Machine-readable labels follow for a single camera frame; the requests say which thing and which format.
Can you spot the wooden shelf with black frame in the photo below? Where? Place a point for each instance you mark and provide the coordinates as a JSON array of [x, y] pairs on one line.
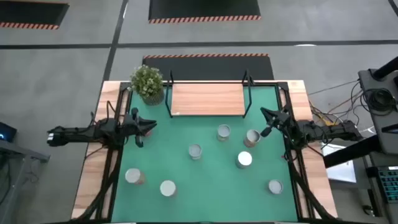
[[208, 99]]

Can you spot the black hazard-striped floor mat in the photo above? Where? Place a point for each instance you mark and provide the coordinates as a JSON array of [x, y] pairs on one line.
[[202, 9], [31, 12], [217, 70]]

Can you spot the orange label tin can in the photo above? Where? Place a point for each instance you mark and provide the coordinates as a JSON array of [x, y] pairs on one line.
[[133, 175]]

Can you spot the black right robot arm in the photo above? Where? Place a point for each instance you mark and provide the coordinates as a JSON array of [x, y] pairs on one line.
[[326, 130]]

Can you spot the black table frame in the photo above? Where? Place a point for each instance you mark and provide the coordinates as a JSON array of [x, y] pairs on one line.
[[114, 186]]

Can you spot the white sheet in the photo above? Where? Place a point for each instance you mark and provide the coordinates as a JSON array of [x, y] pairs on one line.
[[342, 171]]

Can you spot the potted plant in striped pot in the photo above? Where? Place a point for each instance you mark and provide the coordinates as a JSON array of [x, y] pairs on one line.
[[146, 81]]

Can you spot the corn can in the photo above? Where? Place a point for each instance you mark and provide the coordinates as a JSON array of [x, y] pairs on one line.
[[244, 159]]

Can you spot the green beans can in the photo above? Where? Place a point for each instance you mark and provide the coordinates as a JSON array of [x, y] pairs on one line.
[[168, 188]]

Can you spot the chicken soup can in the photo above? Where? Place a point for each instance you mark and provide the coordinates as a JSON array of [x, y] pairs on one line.
[[195, 151]]

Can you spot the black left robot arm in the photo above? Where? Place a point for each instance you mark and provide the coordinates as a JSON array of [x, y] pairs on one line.
[[77, 133]]

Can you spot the spaghetti sauce can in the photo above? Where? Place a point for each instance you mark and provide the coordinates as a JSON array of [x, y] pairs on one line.
[[223, 131]]

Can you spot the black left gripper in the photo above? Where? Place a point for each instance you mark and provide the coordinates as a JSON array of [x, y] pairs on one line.
[[132, 126]]

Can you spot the backlit keyboard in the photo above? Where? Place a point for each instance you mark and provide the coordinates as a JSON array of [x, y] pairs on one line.
[[390, 183]]

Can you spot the grey lid tin can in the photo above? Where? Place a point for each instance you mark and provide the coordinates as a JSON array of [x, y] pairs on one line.
[[275, 186]]

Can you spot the pineapple can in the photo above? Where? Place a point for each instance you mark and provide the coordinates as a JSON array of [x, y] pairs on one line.
[[252, 137]]

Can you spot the black electronic device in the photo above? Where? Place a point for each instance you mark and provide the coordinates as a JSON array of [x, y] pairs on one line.
[[6, 132]]

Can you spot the grey equipment cart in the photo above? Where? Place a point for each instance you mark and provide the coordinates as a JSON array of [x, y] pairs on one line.
[[367, 84]]

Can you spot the black metal beam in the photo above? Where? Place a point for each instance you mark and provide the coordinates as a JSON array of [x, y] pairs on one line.
[[351, 152]]

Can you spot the green table mat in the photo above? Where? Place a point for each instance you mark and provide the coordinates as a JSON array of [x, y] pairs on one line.
[[199, 186]]

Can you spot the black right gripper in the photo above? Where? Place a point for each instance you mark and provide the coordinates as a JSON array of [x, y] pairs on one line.
[[283, 121]]

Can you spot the grey side table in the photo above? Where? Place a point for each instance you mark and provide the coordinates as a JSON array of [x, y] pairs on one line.
[[18, 149]]

